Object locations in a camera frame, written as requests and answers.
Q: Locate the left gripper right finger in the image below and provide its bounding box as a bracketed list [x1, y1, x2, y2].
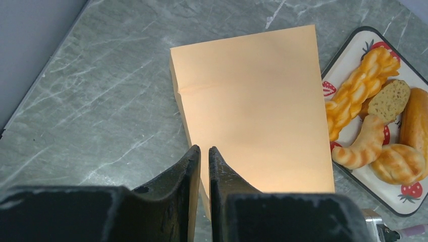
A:
[208, 147, 371, 241]

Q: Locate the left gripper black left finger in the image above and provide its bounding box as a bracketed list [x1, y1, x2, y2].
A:
[1, 145, 201, 241]

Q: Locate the brown paper bag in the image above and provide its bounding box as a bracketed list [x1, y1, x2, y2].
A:
[170, 25, 335, 217]

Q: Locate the curved croissant fake bread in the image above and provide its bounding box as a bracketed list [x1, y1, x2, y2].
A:
[331, 115, 384, 170]

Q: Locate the strawberry pattern tray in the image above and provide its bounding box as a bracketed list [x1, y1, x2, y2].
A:
[322, 26, 427, 216]

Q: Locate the round orange fake bun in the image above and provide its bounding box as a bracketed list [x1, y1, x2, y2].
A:
[369, 144, 426, 185]

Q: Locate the braided orange fake bread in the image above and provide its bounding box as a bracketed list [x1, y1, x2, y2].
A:
[325, 47, 401, 141]

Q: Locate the long orange fake baguette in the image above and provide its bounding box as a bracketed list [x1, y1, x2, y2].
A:
[399, 88, 427, 185]

